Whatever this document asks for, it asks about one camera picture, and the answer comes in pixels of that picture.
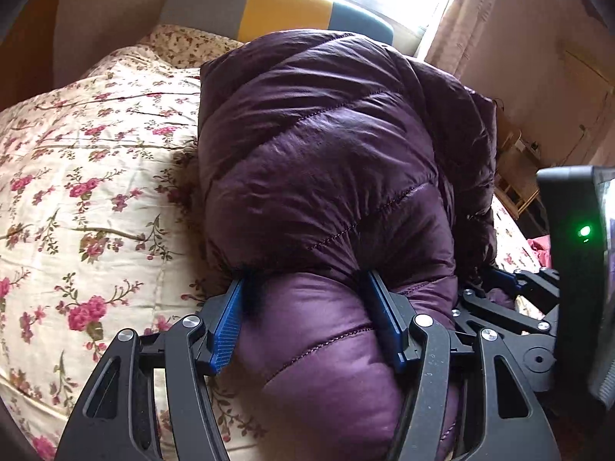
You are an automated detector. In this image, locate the purple quilted down jacket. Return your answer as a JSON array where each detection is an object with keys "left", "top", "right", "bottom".
[{"left": 198, "top": 30, "right": 496, "bottom": 460}]

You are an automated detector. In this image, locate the red cloth beside bed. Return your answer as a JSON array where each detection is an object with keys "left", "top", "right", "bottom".
[{"left": 527, "top": 235, "right": 552, "bottom": 269}]

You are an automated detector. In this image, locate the wooden chair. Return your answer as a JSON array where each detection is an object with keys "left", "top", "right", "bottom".
[{"left": 495, "top": 128, "right": 541, "bottom": 220}]

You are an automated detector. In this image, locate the floral bed quilt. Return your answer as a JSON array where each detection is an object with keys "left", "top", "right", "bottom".
[{"left": 1, "top": 25, "right": 514, "bottom": 460}]

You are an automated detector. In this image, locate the right floral curtain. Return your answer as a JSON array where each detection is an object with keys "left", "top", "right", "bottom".
[{"left": 424, "top": 0, "right": 496, "bottom": 79}]

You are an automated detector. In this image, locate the grey yellow blue headboard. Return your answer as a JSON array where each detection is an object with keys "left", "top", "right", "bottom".
[{"left": 160, "top": 0, "right": 394, "bottom": 45}]

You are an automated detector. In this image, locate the brown wooden wardrobe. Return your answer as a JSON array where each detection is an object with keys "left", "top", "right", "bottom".
[{"left": 1, "top": 0, "right": 60, "bottom": 109}]

